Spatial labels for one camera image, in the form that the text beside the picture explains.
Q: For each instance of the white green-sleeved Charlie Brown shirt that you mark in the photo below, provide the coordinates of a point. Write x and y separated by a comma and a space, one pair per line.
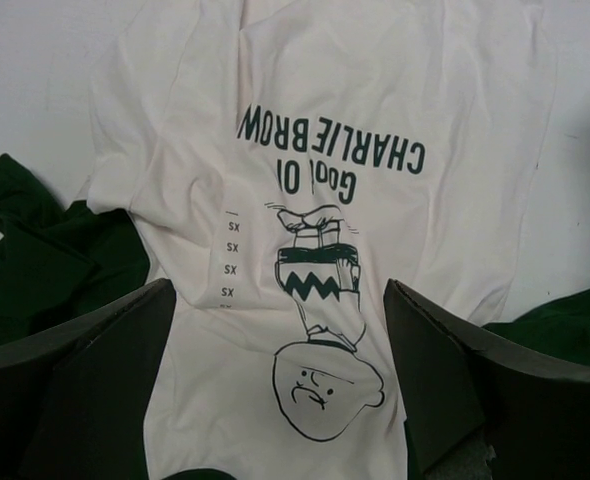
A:
280, 162

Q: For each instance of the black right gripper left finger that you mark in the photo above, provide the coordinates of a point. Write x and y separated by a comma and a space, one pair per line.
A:
73, 398

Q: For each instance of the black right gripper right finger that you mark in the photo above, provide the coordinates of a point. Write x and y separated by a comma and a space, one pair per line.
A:
480, 406

